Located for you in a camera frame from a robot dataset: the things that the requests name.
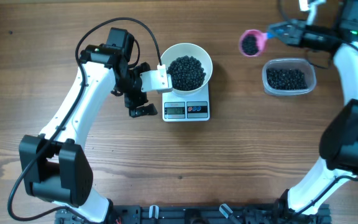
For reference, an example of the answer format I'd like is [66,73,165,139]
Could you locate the clear plastic container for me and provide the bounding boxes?
[262,58,316,96]

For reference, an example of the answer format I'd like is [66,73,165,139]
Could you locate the black mounting rail base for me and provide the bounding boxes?
[54,203,332,224]

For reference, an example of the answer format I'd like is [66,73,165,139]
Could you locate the black beans in bowl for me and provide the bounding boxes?
[167,56,206,91]

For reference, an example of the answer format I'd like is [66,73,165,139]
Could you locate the pink measuring scoop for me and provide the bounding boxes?
[239,29,273,57]

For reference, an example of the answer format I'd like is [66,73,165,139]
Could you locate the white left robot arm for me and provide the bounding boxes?
[17,28,168,223]

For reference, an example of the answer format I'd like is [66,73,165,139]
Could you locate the white bowl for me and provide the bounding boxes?
[161,43,213,95]

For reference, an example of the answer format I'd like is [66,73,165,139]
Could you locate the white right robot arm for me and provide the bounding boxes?
[268,1,358,223]

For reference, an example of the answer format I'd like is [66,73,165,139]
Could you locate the white digital kitchen scale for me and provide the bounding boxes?
[162,84,210,122]

